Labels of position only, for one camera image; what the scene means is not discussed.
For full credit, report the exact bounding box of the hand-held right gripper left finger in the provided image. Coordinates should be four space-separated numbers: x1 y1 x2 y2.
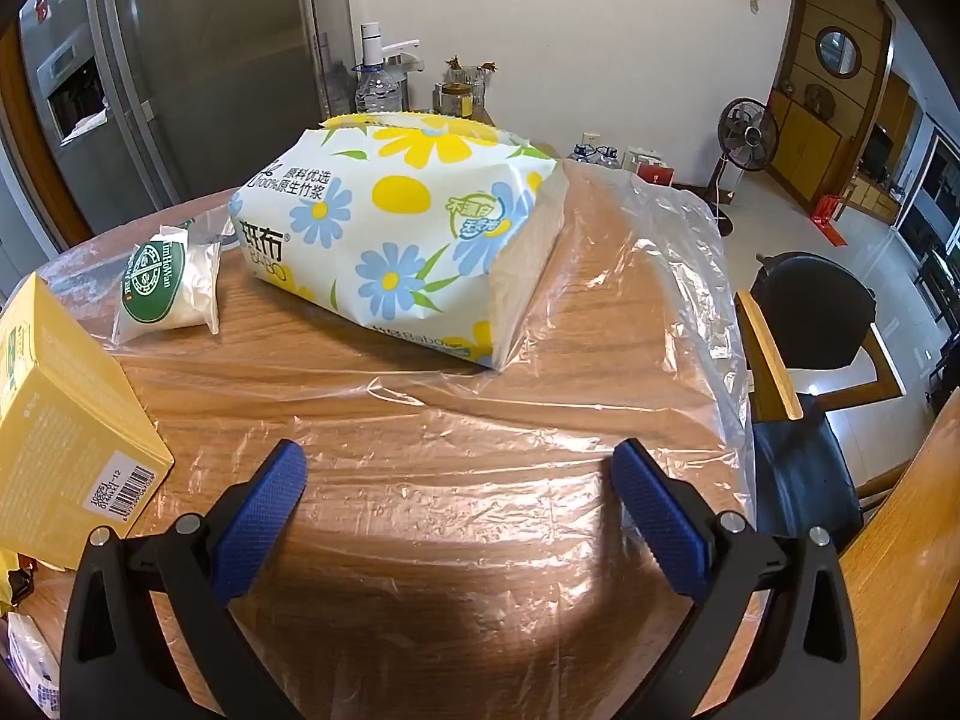
60 439 308 720

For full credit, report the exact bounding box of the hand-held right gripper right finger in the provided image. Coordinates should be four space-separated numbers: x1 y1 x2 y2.
609 439 860 720

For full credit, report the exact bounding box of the yellow cardboard box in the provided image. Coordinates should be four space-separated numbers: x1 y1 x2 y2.
0 272 175 548

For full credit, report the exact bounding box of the wooden board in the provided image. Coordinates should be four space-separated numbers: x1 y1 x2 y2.
836 382 960 720

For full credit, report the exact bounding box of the white packet with green label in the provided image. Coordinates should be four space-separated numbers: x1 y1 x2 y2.
112 221 222 342

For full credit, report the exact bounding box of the white plastic packet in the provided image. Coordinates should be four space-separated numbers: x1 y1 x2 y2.
6 611 62 720

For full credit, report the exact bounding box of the floral tissue pack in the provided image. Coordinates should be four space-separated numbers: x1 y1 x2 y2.
229 111 560 372

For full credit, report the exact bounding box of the glass sliding door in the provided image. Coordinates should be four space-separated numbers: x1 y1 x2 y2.
892 127 960 391

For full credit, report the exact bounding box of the black standing fan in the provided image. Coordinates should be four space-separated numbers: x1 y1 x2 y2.
705 97 781 233

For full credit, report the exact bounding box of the large clear water bottle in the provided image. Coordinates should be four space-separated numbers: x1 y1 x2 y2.
352 64 402 115

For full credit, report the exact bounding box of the stainless steel refrigerator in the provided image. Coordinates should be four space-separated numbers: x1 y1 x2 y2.
19 0 353 245

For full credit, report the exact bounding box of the glass jar with dried flowers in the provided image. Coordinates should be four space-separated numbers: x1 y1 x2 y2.
439 56 496 121

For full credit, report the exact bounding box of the white water pump dispenser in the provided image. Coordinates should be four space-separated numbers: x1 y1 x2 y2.
358 21 425 72

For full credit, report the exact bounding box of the wooden wall cabinet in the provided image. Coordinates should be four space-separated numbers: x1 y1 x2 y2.
769 0 923 226

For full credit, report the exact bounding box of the round wall mirror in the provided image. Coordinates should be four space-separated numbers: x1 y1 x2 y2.
815 26 861 77

